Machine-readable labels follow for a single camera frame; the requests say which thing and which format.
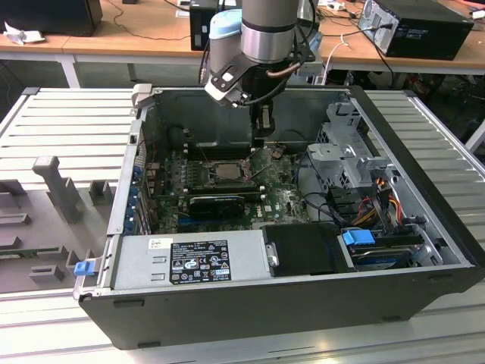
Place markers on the blue expansion slot clip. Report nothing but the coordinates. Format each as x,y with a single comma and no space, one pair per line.
131,222
137,173
134,198

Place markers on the small white adaptor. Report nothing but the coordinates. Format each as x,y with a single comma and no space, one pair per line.
335,6

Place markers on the black open PC case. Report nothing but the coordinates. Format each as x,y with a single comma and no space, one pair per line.
227,318

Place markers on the small black PC tower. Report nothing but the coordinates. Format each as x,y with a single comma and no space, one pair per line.
199,26

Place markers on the green RAM stick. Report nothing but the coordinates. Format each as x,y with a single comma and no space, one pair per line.
22,253

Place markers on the black plastic disk rail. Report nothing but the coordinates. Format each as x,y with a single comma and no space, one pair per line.
401,239

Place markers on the grey parts rack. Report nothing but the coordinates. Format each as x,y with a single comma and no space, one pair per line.
38,227

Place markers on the hard disk in blue carrier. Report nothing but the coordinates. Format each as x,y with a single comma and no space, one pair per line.
358,239

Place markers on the large black box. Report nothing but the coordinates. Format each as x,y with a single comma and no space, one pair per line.
49,15

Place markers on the square silver CPU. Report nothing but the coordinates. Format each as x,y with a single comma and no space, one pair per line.
229,171

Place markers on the black desktop PC lying flat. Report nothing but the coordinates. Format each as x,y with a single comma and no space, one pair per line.
428,34

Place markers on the black graphics card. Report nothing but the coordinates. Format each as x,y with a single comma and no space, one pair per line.
216,208

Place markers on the white metal frame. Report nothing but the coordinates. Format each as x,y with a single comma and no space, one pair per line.
476,136

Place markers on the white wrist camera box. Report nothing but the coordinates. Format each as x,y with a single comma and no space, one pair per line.
221,93

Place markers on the short wooden desk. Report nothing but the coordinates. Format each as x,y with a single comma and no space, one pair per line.
34,48

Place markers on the grey metal drive cage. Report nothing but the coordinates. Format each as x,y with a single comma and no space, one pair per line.
329,155

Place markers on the grey power supply unit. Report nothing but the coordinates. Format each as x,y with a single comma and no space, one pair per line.
132,265

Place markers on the green motherboard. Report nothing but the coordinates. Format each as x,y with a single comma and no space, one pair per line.
273,204

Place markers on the crumpled white paper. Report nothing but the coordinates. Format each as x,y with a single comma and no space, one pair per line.
22,36

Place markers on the round coin cell battery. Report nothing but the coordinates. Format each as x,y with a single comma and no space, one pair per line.
278,152

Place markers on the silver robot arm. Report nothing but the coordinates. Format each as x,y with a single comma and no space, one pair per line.
269,30

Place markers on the black RAM slot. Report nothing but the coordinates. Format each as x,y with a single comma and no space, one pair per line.
223,185
227,193
219,148
219,154

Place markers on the black plastic air shroud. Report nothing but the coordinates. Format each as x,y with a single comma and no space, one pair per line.
303,250

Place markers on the thin metal locking lever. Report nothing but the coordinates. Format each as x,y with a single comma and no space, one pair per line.
261,172
206,144

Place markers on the blue case latch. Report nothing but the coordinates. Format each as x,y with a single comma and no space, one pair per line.
83,268

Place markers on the CPU socket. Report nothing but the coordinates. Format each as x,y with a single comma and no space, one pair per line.
246,173

